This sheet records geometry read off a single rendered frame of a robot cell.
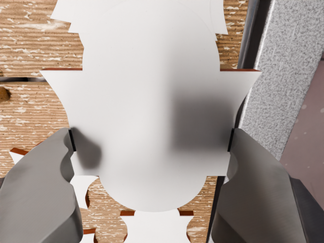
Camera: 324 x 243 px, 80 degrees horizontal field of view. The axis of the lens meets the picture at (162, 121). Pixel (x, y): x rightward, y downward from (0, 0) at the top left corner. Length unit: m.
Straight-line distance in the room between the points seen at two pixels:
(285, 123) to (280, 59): 0.10
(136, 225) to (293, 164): 1.55
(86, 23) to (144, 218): 0.30
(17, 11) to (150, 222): 0.34
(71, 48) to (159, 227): 0.31
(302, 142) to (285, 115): 1.39
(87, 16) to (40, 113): 0.16
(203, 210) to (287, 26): 0.30
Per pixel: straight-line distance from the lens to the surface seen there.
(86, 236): 0.43
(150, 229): 0.39
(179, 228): 0.39
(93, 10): 0.19
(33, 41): 0.27
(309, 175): 1.96
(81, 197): 0.35
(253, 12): 0.28
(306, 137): 1.71
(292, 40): 0.30
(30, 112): 0.31
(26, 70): 0.29
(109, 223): 0.41
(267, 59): 0.29
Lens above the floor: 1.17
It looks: 64 degrees down
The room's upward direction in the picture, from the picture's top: 179 degrees clockwise
